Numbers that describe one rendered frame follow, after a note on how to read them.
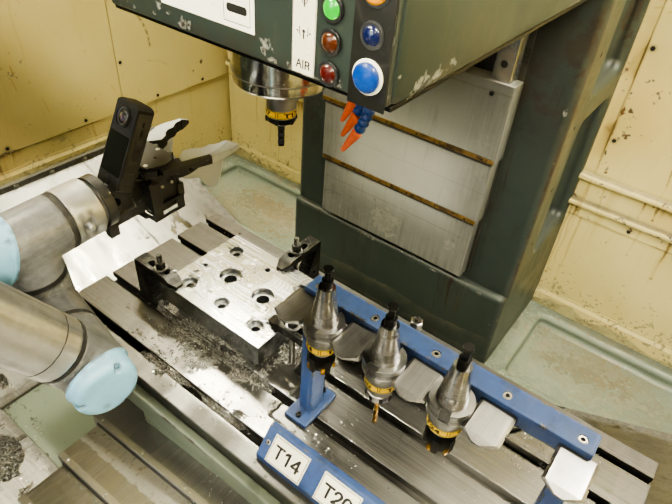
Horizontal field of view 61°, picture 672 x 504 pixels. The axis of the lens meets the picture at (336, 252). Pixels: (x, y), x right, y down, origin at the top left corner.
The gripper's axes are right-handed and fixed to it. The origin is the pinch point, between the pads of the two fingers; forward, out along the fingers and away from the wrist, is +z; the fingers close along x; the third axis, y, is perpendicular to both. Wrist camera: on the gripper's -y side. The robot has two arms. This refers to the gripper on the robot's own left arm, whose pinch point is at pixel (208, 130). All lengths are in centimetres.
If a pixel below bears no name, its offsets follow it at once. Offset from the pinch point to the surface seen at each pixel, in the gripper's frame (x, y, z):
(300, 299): 17.9, 23.3, -0.3
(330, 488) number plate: 33, 50, -11
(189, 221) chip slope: -66, 76, 44
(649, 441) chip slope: 77, 72, 52
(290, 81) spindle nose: 6.4, -5.8, 11.0
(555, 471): 61, 23, -3
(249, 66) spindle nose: 1.0, -7.3, 8.2
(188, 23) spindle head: 3.3, -17.1, -4.0
